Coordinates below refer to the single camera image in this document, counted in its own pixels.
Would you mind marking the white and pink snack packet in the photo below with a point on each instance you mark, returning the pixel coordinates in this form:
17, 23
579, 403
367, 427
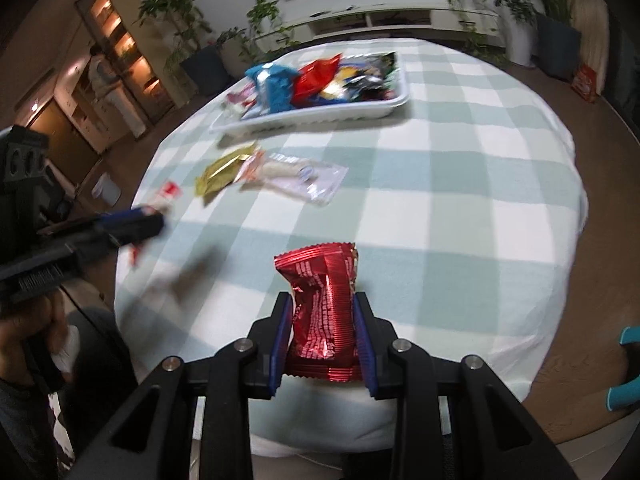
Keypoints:
242, 97

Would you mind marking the black snack packet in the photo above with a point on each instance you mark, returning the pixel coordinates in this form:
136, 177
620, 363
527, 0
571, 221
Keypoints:
372, 80

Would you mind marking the white bucket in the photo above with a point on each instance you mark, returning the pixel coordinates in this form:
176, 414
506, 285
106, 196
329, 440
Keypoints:
106, 190

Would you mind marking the person's dark pants leg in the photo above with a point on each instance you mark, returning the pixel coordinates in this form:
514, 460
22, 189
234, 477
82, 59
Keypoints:
105, 360

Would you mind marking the gold snack packet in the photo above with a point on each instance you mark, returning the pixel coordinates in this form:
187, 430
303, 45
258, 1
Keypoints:
222, 175

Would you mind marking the tall plant in dark pot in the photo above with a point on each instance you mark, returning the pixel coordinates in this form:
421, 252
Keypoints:
205, 67

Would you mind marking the teal chair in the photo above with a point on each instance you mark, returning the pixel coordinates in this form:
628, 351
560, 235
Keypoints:
622, 395

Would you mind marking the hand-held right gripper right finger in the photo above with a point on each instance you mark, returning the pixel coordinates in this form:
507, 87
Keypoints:
363, 347

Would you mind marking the red foil snack packet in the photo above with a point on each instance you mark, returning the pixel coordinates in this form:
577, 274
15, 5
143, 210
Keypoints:
322, 310

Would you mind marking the white television cabinet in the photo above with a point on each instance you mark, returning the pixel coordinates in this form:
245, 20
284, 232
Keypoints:
410, 17

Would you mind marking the red box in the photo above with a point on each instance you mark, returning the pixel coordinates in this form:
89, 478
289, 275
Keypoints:
585, 82

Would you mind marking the small red and white packet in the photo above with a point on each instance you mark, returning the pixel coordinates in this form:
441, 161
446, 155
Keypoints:
167, 195

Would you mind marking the thin trailing potted plant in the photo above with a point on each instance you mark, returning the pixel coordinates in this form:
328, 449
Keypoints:
470, 0

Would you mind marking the plant in white pot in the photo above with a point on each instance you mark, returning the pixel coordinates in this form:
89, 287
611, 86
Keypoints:
520, 40

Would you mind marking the round table with checked cloth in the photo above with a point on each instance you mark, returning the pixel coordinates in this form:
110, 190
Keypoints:
450, 200

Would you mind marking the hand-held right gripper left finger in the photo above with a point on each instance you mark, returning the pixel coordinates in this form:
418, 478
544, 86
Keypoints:
281, 340

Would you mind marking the leafy plant in pale pot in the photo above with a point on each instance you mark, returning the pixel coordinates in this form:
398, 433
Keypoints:
237, 57

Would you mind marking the wooden display cabinet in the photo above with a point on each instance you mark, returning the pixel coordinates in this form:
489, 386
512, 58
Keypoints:
125, 40

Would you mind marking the person's left hand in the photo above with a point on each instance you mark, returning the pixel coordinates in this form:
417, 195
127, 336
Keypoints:
30, 345

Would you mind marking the white plastic tray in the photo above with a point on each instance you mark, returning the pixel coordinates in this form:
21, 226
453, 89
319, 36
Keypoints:
310, 115

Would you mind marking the clear sausage packet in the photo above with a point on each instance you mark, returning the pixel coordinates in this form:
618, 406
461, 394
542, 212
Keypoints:
300, 175

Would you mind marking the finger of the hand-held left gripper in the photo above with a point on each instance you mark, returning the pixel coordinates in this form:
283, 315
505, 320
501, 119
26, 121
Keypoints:
122, 216
137, 230

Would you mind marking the light blue snack packet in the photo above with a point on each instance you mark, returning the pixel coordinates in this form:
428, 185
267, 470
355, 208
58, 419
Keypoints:
272, 87

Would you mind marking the person's left forearm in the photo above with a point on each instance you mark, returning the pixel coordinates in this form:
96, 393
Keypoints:
22, 425

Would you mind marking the large plant in blue-grey pot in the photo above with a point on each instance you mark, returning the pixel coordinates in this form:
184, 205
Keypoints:
557, 47

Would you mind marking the blue and yellow snack packet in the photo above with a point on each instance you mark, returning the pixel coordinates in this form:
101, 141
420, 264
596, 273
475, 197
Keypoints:
335, 87

